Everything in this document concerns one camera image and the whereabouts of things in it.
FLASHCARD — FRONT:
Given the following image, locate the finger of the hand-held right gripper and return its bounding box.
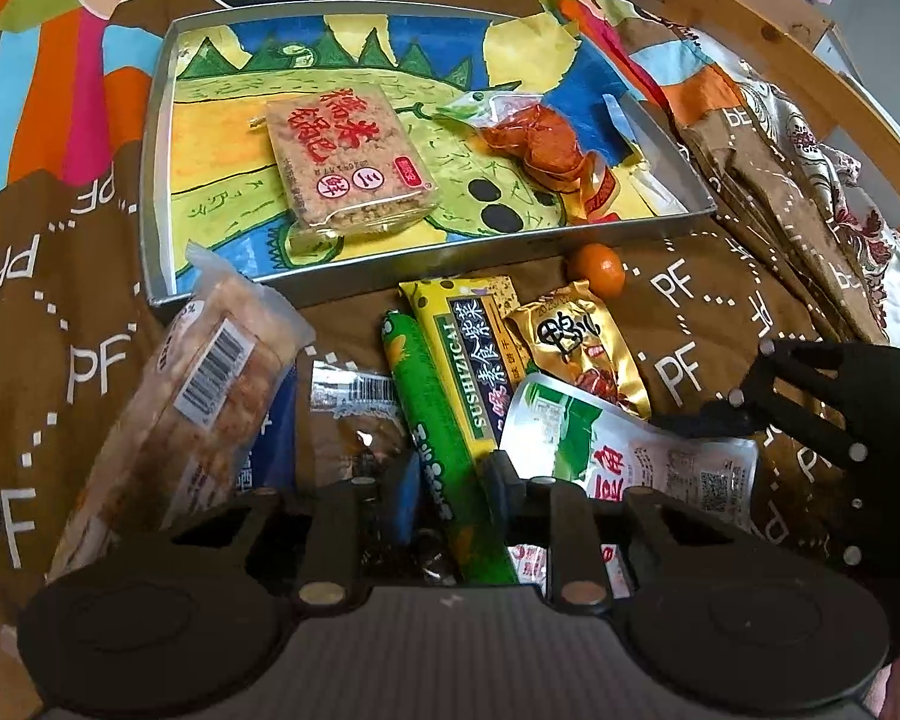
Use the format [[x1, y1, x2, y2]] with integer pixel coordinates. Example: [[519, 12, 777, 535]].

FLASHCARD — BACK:
[[649, 337, 872, 572]]

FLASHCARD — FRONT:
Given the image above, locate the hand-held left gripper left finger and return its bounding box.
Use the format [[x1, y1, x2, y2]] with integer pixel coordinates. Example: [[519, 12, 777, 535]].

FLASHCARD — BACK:
[[169, 456, 422, 610]]

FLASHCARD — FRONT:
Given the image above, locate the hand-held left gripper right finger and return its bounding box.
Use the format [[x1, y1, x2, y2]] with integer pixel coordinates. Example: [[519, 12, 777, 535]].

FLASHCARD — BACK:
[[480, 450, 755, 608]]

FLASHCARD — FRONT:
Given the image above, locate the green stick snack packet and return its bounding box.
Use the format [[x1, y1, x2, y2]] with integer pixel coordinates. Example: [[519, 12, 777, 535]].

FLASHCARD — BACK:
[[377, 307, 522, 586]]

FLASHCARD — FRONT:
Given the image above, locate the brown barcode snack packet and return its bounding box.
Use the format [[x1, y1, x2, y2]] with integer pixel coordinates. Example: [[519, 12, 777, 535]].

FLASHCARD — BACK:
[[304, 360, 413, 496]]

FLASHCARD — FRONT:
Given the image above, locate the yellow-green cracker packet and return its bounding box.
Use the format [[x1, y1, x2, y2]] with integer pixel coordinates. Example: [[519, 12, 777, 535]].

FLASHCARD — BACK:
[[397, 276, 530, 466]]

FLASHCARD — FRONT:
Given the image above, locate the blue snack packet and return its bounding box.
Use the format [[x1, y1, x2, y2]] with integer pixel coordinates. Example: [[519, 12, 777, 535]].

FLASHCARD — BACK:
[[236, 364, 301, 500]]

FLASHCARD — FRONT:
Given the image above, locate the white-green snack packet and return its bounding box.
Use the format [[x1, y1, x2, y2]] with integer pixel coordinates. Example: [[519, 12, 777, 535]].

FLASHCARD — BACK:
[[495, 371, 760, 601]]

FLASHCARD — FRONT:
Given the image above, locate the gold snack packet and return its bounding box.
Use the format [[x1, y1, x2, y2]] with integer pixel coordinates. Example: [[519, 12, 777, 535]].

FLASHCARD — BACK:
[[506, 279, 653, 421]]

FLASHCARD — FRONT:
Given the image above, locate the clear pastry packet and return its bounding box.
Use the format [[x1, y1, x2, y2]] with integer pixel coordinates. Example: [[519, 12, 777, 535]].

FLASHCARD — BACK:
[[45, 240, 317, 586]]

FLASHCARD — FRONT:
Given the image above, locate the rice cracker packet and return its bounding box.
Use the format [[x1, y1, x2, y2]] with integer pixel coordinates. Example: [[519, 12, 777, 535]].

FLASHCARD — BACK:
[[262, 82, 443, 237]]

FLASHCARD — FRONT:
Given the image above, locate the red spicy snack packet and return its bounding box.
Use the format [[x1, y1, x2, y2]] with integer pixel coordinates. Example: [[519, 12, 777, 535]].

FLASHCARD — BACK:
[[439, 86, 627, 226]]

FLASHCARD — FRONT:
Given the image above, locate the grey tray with drawing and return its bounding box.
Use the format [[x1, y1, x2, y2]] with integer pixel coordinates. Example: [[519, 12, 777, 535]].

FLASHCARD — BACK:
[[141, 11, 717, 308]]

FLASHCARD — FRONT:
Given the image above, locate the orange tangerine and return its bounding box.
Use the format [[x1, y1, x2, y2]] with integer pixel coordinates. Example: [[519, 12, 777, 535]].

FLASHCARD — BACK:
[[566, 242, 625, 297]]

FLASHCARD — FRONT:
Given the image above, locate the floral quilt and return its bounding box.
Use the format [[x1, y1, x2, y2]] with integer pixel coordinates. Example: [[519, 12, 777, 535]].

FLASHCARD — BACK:
[[735, 75, 900, 361]]

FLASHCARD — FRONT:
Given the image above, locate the printed blanket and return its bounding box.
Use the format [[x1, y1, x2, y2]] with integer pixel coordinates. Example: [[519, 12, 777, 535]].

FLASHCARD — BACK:
[[0, 0, 900, 720]]

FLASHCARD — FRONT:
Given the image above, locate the wooden bed frame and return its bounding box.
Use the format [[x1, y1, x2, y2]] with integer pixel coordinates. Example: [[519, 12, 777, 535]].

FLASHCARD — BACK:
[[630, 0, 900, 256]]

